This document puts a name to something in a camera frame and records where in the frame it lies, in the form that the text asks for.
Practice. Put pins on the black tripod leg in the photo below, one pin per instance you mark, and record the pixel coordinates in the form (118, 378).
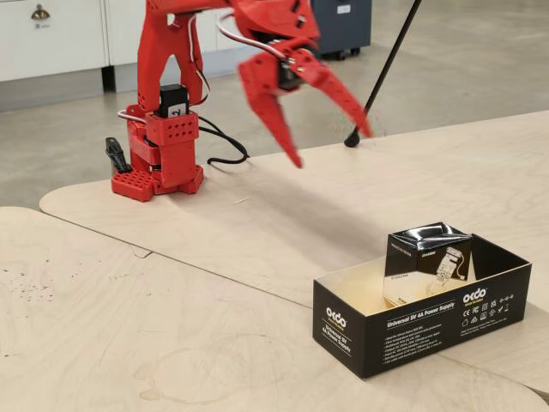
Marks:
(377, 90)

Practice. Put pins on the long open black box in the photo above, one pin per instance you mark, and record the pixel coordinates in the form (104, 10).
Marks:
(407, 339)

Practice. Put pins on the plain white cabinet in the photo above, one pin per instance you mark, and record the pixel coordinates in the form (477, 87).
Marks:
(124, 34)

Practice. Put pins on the red robot arm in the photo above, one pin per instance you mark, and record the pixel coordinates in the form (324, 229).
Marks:
(176, 146)

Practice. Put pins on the dark grey wheeled cabinet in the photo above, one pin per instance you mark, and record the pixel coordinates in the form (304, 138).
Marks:
(343, 26)

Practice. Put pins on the black table clamp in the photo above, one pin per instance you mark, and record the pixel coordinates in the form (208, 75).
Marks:
(116, 156)

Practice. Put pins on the small black white box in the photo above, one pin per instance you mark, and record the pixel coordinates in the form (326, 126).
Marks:
(429, 262)

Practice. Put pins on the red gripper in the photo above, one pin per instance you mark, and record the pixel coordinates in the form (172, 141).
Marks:
(262, 74)

